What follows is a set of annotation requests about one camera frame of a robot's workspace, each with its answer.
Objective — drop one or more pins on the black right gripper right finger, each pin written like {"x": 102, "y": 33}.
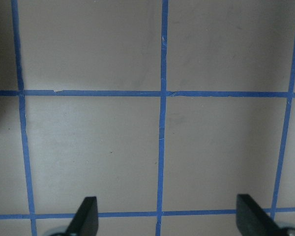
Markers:
{"x": 251, "y": 220}

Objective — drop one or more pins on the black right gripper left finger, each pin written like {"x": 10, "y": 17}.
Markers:
{"x": 85, "y": 222}

